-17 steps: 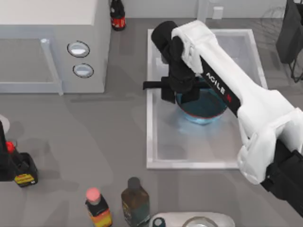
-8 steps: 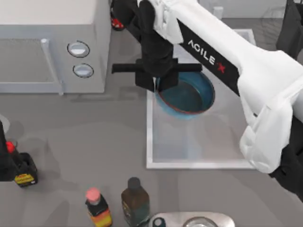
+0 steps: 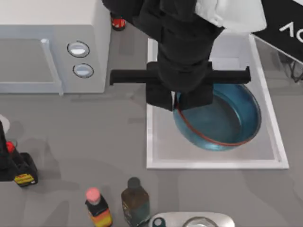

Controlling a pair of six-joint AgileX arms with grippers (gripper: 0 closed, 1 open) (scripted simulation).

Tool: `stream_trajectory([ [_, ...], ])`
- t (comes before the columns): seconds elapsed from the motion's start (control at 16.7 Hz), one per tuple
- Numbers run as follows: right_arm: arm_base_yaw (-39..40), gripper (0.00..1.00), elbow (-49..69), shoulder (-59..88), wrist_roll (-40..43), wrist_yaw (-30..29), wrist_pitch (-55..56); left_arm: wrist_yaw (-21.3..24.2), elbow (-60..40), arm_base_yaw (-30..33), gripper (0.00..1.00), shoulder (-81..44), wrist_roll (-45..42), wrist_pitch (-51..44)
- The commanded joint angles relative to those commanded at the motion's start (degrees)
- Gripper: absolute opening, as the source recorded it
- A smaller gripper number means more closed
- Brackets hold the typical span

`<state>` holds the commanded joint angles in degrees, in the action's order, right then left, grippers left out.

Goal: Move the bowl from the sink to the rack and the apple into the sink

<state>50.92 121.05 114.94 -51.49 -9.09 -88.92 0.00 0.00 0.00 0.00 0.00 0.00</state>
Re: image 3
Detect blue bowl with red rim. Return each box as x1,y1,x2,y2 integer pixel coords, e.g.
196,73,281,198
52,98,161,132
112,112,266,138
172,83,262,152

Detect pale microwave oven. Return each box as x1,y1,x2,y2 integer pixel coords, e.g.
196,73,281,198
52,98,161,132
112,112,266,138
0,17,112,96

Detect small round microwave knob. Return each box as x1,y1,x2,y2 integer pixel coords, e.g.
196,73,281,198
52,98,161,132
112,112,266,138
72,62,95,79

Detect red and black can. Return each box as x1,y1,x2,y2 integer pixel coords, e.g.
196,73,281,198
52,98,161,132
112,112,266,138
110,12,127,32

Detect white sink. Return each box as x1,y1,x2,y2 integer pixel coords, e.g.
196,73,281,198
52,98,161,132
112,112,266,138
146,30,290,171

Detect large round microwave knob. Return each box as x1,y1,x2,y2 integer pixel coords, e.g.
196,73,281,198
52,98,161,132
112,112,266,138
66,40,91,58

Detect microwave oven door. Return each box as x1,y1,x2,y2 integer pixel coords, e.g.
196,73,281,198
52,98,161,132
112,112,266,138
0,37,65,96

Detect dark green bottle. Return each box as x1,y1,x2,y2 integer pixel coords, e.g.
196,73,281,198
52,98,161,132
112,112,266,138
121,176,151,227

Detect dark bottle with pink cap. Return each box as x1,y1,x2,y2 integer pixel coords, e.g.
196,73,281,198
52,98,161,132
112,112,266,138
85,187,113,227

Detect white round plate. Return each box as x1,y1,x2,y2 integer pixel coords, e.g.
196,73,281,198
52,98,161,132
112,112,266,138
0,114,10,133

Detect pale microwave door handle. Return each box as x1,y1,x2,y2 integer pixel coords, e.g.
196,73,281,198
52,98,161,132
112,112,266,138
40,38,65,96

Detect black wire rack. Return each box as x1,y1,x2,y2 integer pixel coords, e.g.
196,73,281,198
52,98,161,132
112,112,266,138
278,46,303,84

